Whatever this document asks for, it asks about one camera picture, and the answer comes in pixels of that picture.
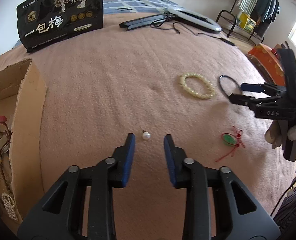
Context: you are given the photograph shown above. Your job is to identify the black ring light cable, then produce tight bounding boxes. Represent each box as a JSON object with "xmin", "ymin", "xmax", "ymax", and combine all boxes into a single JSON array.
[{"xmin": 150, "ymin": 19, "xmax": 236, "ymax": 47}]

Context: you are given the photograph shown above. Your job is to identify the white gloved right hand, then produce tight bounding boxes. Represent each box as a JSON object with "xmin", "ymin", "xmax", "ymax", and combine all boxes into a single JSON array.
[{"xmin": 265, "ymin": 120, "xmax": 296, "ymax": 149}]

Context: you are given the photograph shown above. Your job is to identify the black snack bag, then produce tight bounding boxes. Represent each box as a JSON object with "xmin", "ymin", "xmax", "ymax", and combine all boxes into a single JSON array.
[{"xmin": 16, "ymin": 0, "xmax": 104, "ymax": 53}]

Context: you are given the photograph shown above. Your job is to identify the ring light with tripod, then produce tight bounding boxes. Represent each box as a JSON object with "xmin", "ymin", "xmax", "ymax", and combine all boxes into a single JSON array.
[{"xmin": 119, "ymin": 7, "xmax": 222, "ymax": 34}]

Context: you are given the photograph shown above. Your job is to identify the hanging clothes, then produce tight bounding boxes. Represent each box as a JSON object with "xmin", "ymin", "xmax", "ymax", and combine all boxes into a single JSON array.
[{"xmin": 250, "ymin": 0, "xmax": 280, "ymax": 38}]

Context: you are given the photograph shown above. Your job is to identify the thin blue bangle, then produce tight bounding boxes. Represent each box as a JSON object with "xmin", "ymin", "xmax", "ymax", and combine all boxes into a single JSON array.
[{"xmin": 218, "ymin": 75, "xmax": 243, "ymax": 99}]

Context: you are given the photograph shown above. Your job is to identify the pale yellow bead bracelet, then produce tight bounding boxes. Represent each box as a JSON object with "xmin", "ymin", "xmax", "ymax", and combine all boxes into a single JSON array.
[{"xmin": 179, "ymin": 72, "xmax": 217, "ymax": 100}]

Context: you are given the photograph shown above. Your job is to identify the green jade red-cord pendant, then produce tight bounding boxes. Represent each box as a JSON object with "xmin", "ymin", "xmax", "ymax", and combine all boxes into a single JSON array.
[{"xmin": 215, "ymin": 126, "xmax": 245, "ymax": 163}]

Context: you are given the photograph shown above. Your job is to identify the black clothes rack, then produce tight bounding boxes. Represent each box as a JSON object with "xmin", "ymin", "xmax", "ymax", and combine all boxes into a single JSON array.
[{"xmin": 216, "ymin": 0, "xmax": 258, "ymax": 37}]

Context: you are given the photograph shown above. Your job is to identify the small pearl earring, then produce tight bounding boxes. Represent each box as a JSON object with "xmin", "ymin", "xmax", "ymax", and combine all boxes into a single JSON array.
[{"xmin": 142, "ymin": 131, "xmax": 151, "ymax": 140}]

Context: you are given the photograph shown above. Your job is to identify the blue checkered bedsheet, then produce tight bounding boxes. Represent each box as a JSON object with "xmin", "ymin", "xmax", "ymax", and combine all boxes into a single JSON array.
[{"xmin": 13, "ymin": 0, "xmax": 181, "ymax": 48}]

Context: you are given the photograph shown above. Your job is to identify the yellow box on rack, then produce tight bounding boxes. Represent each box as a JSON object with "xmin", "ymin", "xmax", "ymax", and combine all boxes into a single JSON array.
[{"xmin": 239, "ymin": 12, "xmax": 256, "ymax": 33}]

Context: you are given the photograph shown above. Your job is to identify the orange covered side table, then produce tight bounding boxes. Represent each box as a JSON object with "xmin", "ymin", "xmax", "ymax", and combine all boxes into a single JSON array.
[{"xmin": 246, "ymin": 43, "xmax": 285, "ymax": 86}]

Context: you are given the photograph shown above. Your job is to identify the white pearl necklace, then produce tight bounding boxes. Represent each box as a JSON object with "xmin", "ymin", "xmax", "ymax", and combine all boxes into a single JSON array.
[{"xmin": 1, "ymin": 192, "xmax": 19, "ymax": 222}]

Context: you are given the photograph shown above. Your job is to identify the cardboard box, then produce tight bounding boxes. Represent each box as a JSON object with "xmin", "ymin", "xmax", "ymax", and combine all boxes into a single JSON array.
[{"xmin": 0, "ymin": 59, "xmax": 47, "ymax": 228}]

